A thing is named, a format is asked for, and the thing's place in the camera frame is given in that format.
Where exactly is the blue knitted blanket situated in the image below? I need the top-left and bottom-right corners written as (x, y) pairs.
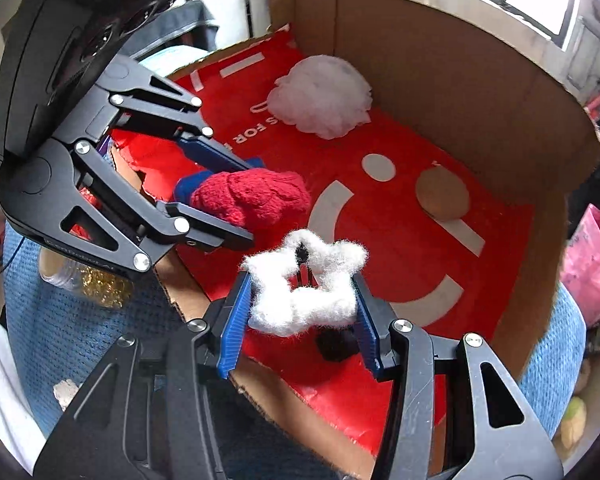
top-left (4, 228), bottom-right (586, 436)

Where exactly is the red knitted item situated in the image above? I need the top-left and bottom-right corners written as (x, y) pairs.
top-left (189, 168), bottom-right (311, 233)

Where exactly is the cream crocheted item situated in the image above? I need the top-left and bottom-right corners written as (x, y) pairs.
top-left (52, 379), bottom-right (80, 411)

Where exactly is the blue sponge block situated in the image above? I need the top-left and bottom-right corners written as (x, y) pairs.
top-left (166, 157), bottom-right (266, 207)

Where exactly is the pink plastic bag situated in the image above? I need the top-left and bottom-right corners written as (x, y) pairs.
top-left (560, 204), bottom-right (600, 326)

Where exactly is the white fluffy star scrunchie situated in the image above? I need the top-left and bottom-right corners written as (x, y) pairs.
top-left (241, 229), bottom-right (368, 337)

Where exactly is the round brown powder puff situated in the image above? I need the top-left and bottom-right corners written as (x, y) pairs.
top-left (415, 166), bottom-right (470, 222)

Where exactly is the red lined cardboard box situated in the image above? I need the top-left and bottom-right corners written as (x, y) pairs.
top-left (106, 0), bottom-right (600, 480)

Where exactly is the white mesh bath sponge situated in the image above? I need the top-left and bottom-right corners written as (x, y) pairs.
top-left (266, 55), bottom-right (373, 140)

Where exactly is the yellow green plush toy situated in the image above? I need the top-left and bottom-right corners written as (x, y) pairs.
top-left (559, 396), bottom-right (588, 450)

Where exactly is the jar with gold beads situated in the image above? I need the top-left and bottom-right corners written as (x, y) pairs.
top-left (38, 248), bottom-right (132, 310)

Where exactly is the red mesh sponge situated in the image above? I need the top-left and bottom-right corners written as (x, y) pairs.
top-left (70, 186), bottom-right (101, 242)

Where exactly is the black scrunchie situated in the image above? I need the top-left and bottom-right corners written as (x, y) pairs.
top-left (315, 326), bottom-right (359, 362)

